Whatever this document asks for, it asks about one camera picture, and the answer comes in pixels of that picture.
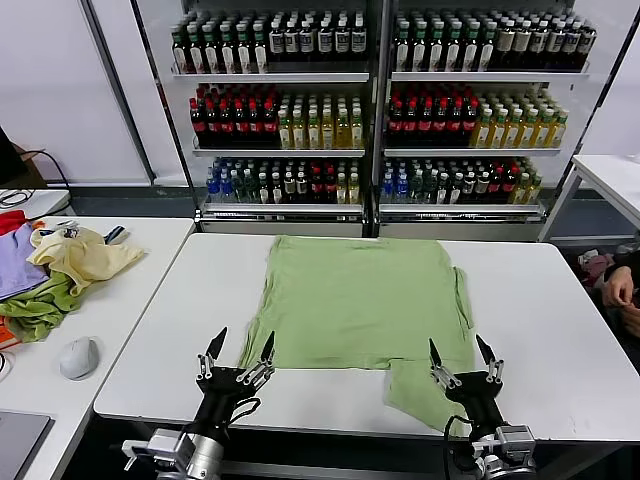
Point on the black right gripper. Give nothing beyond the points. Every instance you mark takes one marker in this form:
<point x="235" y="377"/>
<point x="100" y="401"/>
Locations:
<point x="475" y="395"/>

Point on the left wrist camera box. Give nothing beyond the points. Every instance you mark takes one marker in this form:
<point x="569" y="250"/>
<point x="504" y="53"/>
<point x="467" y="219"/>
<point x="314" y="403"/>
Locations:
<point x="150" y="445"/>

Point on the small yellow drink bottle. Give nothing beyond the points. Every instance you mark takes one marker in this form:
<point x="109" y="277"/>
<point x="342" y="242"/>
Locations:
<point x="522" y="190"/>
<point x="341" y="190"/>
<point x="354" y="190"/>
<point x="535" y="190"/>

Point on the dark bottle white label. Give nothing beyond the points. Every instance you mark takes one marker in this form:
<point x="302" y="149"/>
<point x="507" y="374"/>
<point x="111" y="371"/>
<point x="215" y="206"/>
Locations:
<point x="325" y="42"/>
<point x="342" y="42"/>
<point x="358" y="42"/>
<point x="276" y="42"/>
<point x="292" y="42"/>
<point x="307" y="42"/>

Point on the orange white package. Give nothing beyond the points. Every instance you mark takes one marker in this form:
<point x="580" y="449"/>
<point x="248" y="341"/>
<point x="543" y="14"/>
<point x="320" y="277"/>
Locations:
<point x="6" y="337"/>

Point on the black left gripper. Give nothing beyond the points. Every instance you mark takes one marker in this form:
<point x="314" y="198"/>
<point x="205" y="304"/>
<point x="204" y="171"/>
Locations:
<point x="225" y="385"/>

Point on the purple shirt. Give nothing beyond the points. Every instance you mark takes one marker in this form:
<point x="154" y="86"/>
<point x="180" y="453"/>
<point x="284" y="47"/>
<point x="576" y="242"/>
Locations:
<point x="17" y="265"/>

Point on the red cloth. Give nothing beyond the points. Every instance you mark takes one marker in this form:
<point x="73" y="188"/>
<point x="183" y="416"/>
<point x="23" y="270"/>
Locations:
<point x="11" y="221"/>

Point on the light green t-shirt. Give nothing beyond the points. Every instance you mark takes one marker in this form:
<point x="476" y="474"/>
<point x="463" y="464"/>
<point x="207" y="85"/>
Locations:
<point x="360" y="300"/>

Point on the pale yellow shirt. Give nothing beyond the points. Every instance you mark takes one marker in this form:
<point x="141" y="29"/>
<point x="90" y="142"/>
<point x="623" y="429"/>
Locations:
<point x="85" y="260"/>

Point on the white computer mouse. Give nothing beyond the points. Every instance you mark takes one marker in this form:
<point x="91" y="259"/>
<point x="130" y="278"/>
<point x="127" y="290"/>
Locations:
<point x="79" y="357"/>

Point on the grey laptop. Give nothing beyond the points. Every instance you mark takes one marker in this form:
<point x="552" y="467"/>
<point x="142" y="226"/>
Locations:
<point x="20" y="440"/>

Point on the small red label cola bottle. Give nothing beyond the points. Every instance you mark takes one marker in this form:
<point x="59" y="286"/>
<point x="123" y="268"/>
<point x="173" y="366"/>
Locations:
<point x="329" y="190"/>
<point x="495" y="190"/>
<point x="510" y="190"/>
<point x="315" y="190"/>

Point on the small dark tea bottle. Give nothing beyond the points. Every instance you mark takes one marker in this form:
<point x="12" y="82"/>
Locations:
<point x="455" y="190"/>
<point x="442" y="190"/>
<point x="482" y="190"/>
<point x="276" y="190"/>
<point x="301" y="190"/>
<point x="469" y="190"/>
<point x="262" y="190"/>
<point x="288" y="190"/>

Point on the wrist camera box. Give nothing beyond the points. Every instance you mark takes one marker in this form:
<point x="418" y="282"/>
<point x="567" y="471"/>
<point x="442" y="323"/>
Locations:
<point x="150" y="445"/>
<point x="515" y="440"/>

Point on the cola bottle red cap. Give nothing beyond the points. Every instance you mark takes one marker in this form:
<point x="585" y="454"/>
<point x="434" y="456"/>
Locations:
<point x="255" y="125"/>
<point x="425" y="125"/>
<point x="270" y="125"/>
<point x="226" y="125"/>
<point x="441" y="125"/>
<point x="470" y="125"/>
<point x="456" y="125"/>
<point x="410" y="125"/>
<point x="197" y="125"/>
<point x="212" y="125"/>
<point x="395" y="125"/>
<point x="240" y="125"/>

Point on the small green drink bottle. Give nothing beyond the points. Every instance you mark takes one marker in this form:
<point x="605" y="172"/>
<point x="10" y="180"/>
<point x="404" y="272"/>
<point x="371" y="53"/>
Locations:
<point x="430" y="190"/>
<point x="236" y="190"/>
<point x="416" y="190"/>
<point x="248" y="190"/>

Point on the crumpled olive green garment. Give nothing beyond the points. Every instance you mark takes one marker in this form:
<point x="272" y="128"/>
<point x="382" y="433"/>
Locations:
<point x="40" y="310"/>

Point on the white side table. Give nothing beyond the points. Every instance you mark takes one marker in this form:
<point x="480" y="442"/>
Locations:
<point x="610" y="175"/>

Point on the brown cardboard box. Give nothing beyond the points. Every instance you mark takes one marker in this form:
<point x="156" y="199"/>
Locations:
<point x="35" y="175"/>

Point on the white printed cloth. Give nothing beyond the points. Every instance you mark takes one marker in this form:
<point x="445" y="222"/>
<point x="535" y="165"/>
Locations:
<point x="67" y="231"/>

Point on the black monitor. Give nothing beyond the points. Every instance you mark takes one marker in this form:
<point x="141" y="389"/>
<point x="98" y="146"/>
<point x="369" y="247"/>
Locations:
<point x="10" y="160"/>

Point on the white beverage shelf cabinet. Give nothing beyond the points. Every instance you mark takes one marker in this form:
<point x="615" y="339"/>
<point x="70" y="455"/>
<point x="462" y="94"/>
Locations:
<point x="490" y="76"/>
<point x="270" y="77"/>

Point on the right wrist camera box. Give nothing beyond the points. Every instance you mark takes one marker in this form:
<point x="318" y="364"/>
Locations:
<point x="515" y="440"/>

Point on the person bare hand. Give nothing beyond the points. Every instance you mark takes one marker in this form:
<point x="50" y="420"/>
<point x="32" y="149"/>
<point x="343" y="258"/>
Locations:
<point x="617" y="287"/>

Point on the small blue drink bottle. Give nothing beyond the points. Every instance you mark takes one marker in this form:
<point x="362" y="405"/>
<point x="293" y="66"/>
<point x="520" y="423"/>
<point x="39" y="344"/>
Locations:
<point x="213" y="190"/>
<point x="387" y="190"/>
<point x="401" y="190"/>
<point x="226" y="190"/>

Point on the navy striped white cloth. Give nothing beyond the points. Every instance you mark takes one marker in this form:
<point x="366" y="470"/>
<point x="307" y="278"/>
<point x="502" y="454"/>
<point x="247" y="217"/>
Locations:
<point x="116" y="234"/>

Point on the dark bottle green cap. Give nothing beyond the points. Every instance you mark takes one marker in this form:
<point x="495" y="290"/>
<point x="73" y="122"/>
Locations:
<point x="211" y="52"/>
<point x="419" y="52"/>
<point x="470" y="52"/>
<point x="179" y="52"/>
<point x="436" y="52"/>
<point x="487" y="52"/>
<point x="195" y="52"/>
<point x="227" y="52"/>
<point x="453" y="52"/>
<point x="259" y="52"/>
<point x="402" y="52"/>
<point x="243" y="52"/>

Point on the pink clothes pile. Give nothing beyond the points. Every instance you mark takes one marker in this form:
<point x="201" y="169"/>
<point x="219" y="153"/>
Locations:
<point x="595" y="262"/>

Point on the dark bottle beige label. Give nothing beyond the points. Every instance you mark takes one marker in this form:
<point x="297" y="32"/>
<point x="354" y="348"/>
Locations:
<point x="571" y="42"/>
<point x="555" y="42"/>
<point x="539" y="42"/>
<point x="522" y="42"/>
<point x="506" y="42"/>
<point x="588" y="42"/>

